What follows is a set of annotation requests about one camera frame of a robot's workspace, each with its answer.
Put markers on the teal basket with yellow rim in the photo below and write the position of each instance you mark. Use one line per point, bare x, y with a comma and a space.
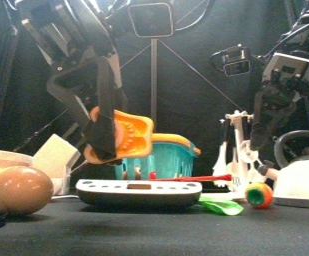
172, 160

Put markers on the square black camera box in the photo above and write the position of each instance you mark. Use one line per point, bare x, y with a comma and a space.
152, 19

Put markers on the beige bowl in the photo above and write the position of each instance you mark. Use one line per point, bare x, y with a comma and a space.
1, 160

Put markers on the white utensil rack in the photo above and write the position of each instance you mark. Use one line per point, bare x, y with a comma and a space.
240, 146

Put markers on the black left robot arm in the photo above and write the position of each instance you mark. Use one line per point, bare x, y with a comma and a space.
41, 10

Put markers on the red toy utensil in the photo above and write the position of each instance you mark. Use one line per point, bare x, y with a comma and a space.
197, 178

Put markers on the white and black scale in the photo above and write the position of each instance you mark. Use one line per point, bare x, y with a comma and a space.
138, 193

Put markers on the orange ball with green centre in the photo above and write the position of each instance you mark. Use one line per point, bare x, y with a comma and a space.
258, 195

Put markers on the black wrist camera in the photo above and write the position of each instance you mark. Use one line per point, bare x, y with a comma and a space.
234, 60

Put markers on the orange toy squash half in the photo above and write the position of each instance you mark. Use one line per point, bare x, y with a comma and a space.
128, 135

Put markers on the grey metal camera stand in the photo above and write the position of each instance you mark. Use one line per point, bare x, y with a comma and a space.
154, 83

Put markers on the white cardboard box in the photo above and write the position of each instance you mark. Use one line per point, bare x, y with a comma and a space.
57, 160

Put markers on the brown shiny ball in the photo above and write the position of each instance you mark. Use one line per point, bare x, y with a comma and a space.
18, 190

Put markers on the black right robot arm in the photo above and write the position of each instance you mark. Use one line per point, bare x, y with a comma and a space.
305, 23

